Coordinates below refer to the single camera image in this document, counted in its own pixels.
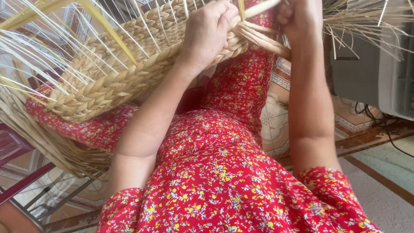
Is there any person's left hand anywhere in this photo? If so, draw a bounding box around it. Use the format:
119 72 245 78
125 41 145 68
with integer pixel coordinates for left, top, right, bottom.
177 0 240 74

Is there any person's right hand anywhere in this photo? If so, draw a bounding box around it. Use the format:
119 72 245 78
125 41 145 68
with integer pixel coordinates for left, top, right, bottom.
276 0 325 46

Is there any twisted straw strand bundle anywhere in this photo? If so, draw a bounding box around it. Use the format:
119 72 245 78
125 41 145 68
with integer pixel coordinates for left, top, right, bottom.
232 0 292 62

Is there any braided straw basket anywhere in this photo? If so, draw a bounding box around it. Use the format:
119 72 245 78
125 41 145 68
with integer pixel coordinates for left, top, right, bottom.
0 0 250 124

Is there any bundle of thin dry stalks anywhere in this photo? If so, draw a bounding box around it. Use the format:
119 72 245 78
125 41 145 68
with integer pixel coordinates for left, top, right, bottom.
322 0 414 62

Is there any grey appliance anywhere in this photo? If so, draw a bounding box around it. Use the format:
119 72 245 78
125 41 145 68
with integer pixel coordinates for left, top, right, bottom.
330 0 414 122

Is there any red floral dress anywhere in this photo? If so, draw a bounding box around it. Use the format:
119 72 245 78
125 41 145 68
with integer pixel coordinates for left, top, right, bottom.
25 0 383 233

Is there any heap of loose straw strands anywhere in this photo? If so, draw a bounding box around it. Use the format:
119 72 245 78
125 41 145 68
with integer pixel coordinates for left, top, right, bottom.
0 85 114 179

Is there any red chair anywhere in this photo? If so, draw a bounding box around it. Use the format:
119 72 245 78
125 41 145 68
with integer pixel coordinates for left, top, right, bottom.
0 122 56 205

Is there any black cable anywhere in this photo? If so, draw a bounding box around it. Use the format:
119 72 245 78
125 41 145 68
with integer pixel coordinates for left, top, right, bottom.
354 102 414 159

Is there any grey metal frame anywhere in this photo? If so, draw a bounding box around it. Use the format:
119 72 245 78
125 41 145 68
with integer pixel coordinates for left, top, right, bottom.
0 175 101 233

